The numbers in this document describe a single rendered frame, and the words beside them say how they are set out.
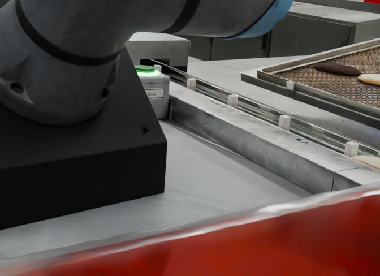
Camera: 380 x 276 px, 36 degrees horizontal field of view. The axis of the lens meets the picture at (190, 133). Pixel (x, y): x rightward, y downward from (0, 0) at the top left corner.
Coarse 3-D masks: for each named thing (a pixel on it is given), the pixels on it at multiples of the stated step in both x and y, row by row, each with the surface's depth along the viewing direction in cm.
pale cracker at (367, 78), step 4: (360, 76) 104; (364, 76) 103; (368, 76) 103; (372, 76) 102; (376, 76) 102; (360, 80) 104; (364, 80) 103; (368, 80) 102; (372, 80) 101; (376, 80) 101; (376, 84) 101
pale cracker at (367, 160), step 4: (356, 156) 78; (360, 156) 78; (364, 156) 77; (368, 156) 77; (356, 160) 77; (360, 160) 76; (364, 160) 76; (368, 160) 76; (372, 160) 76; (376, 160) 76; (368, 164) 75; (372, 164) 75; (376, 164) 75; (376, 168) 74
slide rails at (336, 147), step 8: (144, 64) 135; (176, 80) 120; (184, 80) 121; (200, 88) 115; (208, 96) 110; (216, 96) 109; (240, 104) 104; (248, 112) 100; (256, 112) 100; (272, 120) 95; (296, 128) 92; (304, 136) 88; (312, 136) 88; (320, 136) 88; (320, 144) 86; (328, 144) 85; (336, 144) 85
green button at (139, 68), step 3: (135, 66) 101; (138, 66) 102; (141, 66) 102; (144, 66) 102; (147, 66) 102; (150, 66) 103; (138, 69) 100; (141, 69) 100; (144, 69) 100; (147, 69) 100; (150, 69) 100; (153, 69) 101; (141, 72) 100; (144, 72) 100; (147, 72) 100; (150, 72) 100
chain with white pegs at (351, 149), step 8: (192, 80) 113; (192, 88) 113; (232, 96) 101; (232, 104) 101; (280, 120) 90; (288, 120) 90; (288, 128) 91; (352, 144) 78; (344, 152) 80; (352, 152) 79
